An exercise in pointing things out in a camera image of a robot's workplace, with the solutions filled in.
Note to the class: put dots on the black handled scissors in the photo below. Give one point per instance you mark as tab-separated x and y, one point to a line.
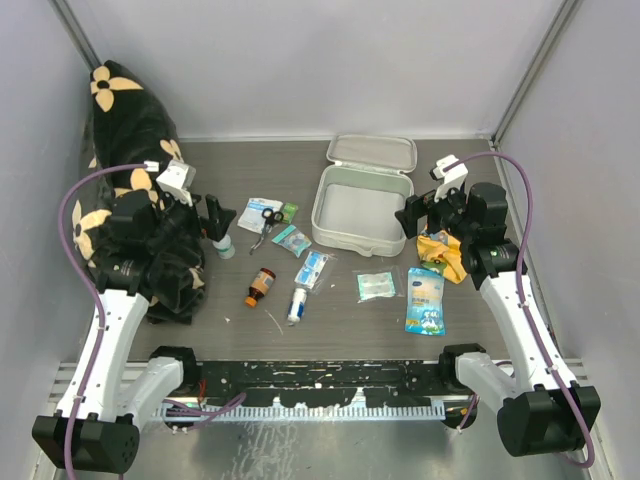
271	218

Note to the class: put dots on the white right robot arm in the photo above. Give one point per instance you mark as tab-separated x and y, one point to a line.
540	407

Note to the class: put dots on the green plasters plastic bag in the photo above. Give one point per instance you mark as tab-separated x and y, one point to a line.
380	283

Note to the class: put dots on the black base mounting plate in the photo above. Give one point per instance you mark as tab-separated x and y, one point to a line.
392	383

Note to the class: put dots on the white gauze packet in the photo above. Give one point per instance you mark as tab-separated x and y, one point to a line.
251	218

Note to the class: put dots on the medical tape roll packet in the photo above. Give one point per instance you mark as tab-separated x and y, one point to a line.
293	240

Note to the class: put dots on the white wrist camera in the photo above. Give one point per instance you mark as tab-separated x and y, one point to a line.
176	180
451	173

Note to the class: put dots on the brown medicine bottle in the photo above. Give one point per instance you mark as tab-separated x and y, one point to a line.
259	287

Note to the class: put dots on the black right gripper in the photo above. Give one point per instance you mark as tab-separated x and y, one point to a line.
416	207

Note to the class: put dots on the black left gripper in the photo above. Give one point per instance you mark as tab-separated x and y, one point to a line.
216	224

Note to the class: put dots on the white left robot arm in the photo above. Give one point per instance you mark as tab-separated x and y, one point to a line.
96	426

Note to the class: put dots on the white bottle green label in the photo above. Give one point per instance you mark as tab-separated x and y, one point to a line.
224	247

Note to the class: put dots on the blue cooling patch pouch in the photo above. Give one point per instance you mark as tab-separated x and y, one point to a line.
424	315

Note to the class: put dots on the grey medicine kit case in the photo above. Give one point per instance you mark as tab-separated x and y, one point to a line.
366	182

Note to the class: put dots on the yellow cartoon cloth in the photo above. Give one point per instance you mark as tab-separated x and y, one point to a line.
440	253

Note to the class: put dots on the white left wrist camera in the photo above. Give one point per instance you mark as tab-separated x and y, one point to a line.
176	180

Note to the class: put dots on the white slotted cable duct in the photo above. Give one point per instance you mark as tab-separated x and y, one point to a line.
356	411

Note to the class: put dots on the small green box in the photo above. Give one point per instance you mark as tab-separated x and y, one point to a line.
288	211

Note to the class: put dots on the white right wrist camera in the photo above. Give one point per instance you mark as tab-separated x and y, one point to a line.
451	173

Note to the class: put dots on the black floral plush blanket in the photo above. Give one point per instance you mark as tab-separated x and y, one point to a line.
132	165

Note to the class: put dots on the alcohol pads plastic bag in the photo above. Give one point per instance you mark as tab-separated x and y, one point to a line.
315	272

